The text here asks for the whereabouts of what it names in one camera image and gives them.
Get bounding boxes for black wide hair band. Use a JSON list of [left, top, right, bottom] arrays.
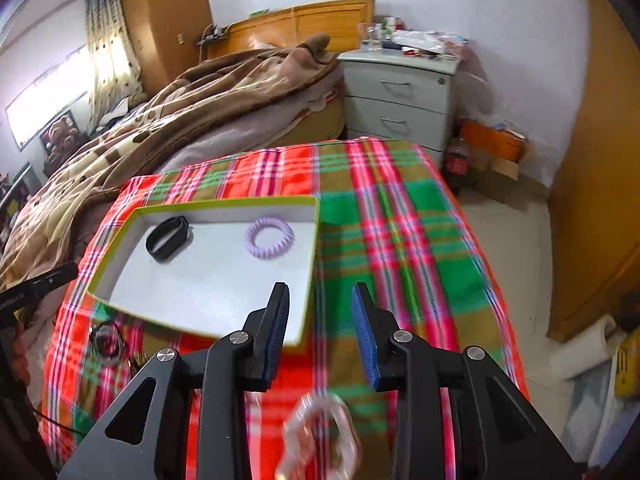
[[145, 215, 192, 264]]

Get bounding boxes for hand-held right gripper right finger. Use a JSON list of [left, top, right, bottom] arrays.
[[351, 282, 584, 480]]

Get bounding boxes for teddy bear picture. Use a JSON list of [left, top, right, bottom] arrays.
[[39, 110, 81, 161]]

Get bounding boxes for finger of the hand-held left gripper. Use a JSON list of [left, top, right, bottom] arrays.
[[34, 261, 81, 295]]

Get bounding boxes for clear hair claw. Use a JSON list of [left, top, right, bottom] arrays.
[[277, 392, 362, 480]]

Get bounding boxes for white nightstand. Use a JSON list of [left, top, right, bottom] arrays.
[[337, 49, 463, 171]]

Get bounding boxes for window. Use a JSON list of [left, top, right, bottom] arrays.
[[5, 45, 93, 153]]

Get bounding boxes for red bottle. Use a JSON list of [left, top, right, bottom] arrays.
[[445, 137, 471, 181]]

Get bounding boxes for wooden headboard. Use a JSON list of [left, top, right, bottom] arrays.
[[206, 0, 376, 61]]

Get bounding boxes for purple spiral hair tie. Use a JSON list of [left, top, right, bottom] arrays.
[[244, 216, 296, 261]]

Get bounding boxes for orange box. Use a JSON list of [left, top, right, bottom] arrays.
[[460, 120, 526, 163]]

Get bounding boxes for paper towel roll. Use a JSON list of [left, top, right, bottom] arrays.
[[547, 314, 621, 381]]

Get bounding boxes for green-edged white box tray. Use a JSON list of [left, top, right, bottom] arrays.
[[89, 196, 321, 346]]

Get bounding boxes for wooden wardrobe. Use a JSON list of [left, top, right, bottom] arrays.
[[117, 0, 213, 96]]

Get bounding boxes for pile of bottles and packets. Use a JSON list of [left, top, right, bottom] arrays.
[[359, 16, 473, 58]]

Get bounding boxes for brown patterned blanket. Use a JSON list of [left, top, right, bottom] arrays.
[[0, 34, 343, 291]]

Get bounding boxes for yellow packet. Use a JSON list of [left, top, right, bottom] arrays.
[[612, 335, 640, 401]]

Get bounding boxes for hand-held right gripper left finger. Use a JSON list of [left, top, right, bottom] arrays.
[[57, 282, 291, 480]]

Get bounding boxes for wooden door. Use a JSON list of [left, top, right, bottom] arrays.
[[545, 0, 640, 343]]

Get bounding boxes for dark low cabinet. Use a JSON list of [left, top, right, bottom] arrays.
[[0, 162, 48, 221]]

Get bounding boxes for black thin hair ties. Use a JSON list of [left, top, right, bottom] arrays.
[[89, 321, 128, 367]]

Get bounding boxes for lavender bed sheet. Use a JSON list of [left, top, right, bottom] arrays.
[[150, 80, 346, 176]]

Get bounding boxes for red green plaid tablecloth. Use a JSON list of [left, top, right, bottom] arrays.
[[40, 137, 531, 480]]

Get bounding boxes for cardboard box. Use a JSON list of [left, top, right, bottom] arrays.
[[492, 157, 523, 181]]

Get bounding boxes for power strip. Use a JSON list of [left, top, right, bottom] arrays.
[[196, 25, 228, 46]]

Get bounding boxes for dotted curtain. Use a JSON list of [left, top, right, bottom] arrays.
[[84, 0, 146, 111]]

